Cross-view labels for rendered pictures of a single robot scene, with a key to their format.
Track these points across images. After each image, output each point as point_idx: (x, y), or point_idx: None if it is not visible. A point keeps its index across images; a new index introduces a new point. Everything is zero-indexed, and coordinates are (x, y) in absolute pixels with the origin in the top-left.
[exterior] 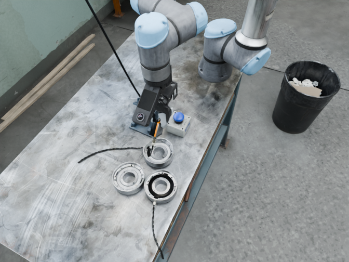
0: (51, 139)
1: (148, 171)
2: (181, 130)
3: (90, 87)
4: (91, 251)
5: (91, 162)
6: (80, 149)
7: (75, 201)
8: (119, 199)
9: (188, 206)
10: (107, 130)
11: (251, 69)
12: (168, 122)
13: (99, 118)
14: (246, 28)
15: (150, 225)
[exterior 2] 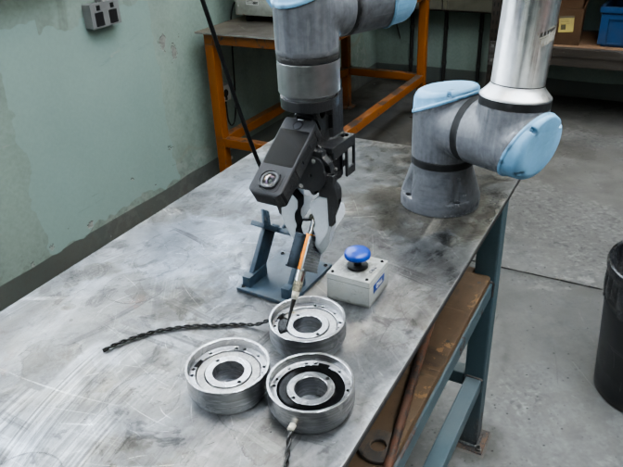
0: (48, 309)
1: None
2: (363, 283)
3: (154, 225)
4: None
5: (136, 352)
6: (114, 327)
7: (81, 428)
8: (197, 425)
9: None
10: (184, 294)
11: (522, 157)
12: (332, 227)
13: (168, 274)
14: (501, 69)
15: None
